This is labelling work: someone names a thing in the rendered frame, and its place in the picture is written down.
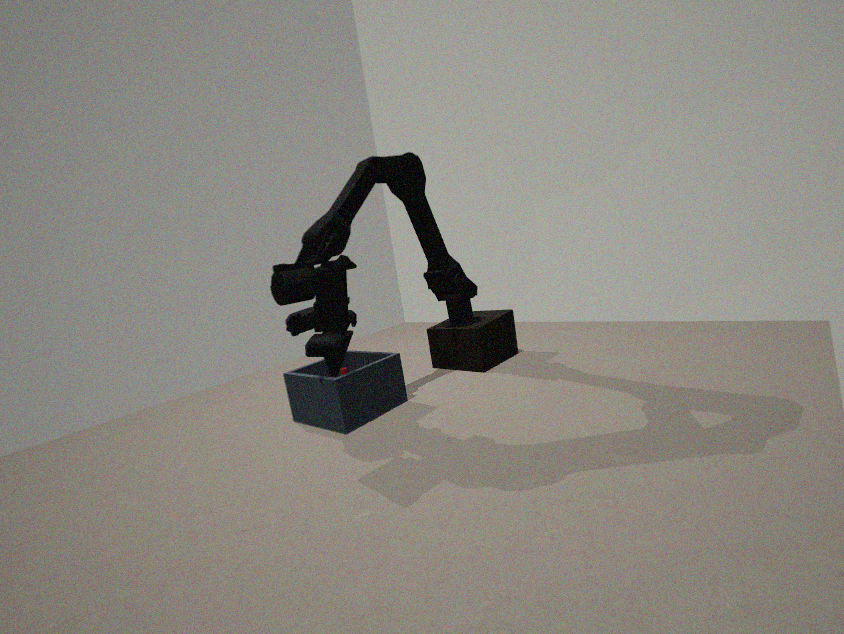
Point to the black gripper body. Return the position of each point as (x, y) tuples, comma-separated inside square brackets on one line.
[(335, 319)]

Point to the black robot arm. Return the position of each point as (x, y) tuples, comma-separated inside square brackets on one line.
[(328, 236)]

